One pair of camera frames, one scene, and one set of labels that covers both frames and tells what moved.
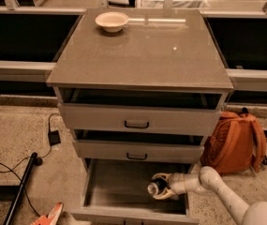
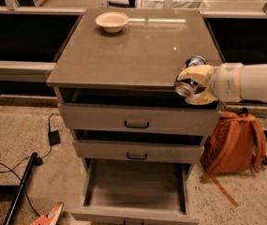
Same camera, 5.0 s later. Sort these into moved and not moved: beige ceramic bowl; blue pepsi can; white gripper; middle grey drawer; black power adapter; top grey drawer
Moved: blue pepsi can; white gripper
Not moved: beige ceramic bowl; top grey drawer; black power adapter; middle grey drawer
